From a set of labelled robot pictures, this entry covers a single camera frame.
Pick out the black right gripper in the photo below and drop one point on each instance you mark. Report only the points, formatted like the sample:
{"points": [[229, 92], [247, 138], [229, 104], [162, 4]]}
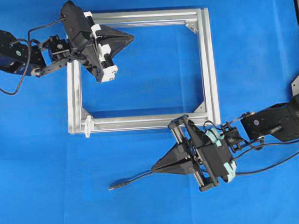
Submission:
{"points": [[202, 154]]}

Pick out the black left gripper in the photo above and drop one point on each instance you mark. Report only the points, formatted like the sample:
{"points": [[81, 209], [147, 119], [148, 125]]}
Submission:
{"points": [[82, 35]]}

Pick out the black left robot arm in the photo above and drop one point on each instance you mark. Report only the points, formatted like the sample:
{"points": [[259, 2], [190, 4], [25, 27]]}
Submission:
{"points": [[33, 58]]}

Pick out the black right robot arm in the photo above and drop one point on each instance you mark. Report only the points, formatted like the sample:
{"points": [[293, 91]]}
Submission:
{"points": [[280, 120]]}

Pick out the aluminium extrusion frame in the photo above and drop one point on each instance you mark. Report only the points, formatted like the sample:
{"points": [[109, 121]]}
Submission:
{"points": [[196, 20]]}

